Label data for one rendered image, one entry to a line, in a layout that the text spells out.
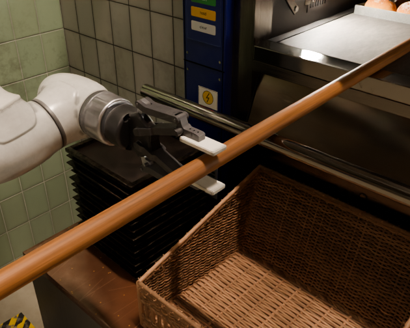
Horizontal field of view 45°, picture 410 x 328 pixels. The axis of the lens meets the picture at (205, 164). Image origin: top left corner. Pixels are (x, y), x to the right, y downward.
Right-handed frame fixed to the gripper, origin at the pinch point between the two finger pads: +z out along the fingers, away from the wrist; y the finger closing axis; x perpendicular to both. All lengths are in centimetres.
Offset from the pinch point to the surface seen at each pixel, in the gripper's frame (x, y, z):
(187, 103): -16.9, 1.8, -20.1
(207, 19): -51, -4, -45
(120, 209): 17.4, -1.3, 1.0
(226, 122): -16.4, 2.2, -9.4
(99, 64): -54, 24, -101
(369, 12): -100, -1, -22
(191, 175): 4.8, -0.9, 1.6
